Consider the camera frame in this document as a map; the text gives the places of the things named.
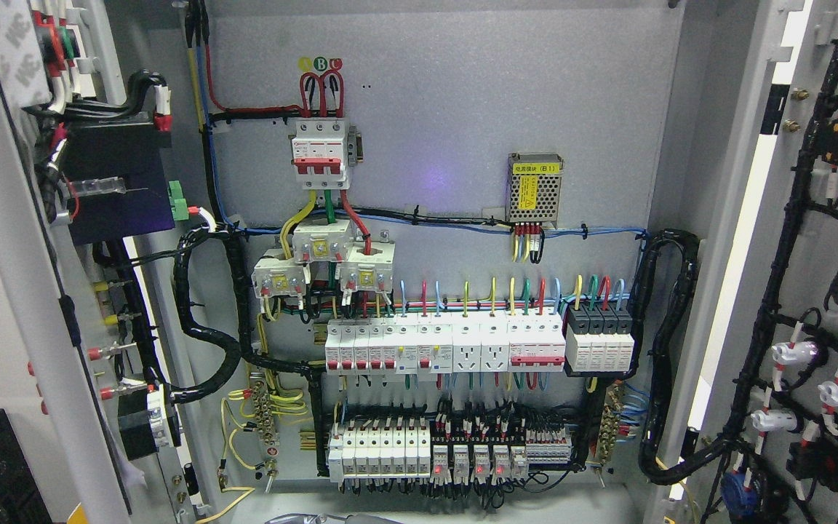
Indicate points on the grey robotic right hand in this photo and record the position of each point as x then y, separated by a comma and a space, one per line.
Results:
301, 518

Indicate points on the grey cabinet door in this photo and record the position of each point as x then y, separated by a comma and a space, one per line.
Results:
48, 316
753, 431

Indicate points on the white lower breaker row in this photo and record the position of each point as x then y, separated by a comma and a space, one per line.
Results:
380, 451

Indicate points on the relay and terminal row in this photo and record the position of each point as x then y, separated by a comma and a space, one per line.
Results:
500, 446

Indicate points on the white current transformers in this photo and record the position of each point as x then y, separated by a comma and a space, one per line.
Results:
330, 251

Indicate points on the red terminal connector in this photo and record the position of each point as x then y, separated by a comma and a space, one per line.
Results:
113, 385

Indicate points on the yellow terminal connector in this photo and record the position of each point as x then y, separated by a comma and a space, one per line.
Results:
112, 316

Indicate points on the black white surge protector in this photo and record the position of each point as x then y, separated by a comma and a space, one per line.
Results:
599, 343

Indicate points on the white red main breaker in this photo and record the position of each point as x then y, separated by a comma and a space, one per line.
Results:
324, 151

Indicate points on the perforated metal power supply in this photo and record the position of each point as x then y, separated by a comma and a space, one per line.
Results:
534, 187

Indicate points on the black meter rear housing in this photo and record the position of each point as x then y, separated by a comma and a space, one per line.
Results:
115, 168

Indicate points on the white rotary selector switch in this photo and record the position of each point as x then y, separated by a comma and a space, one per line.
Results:
147, 422

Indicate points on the white din rail socket breakers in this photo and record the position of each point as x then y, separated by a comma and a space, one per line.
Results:
432, 344

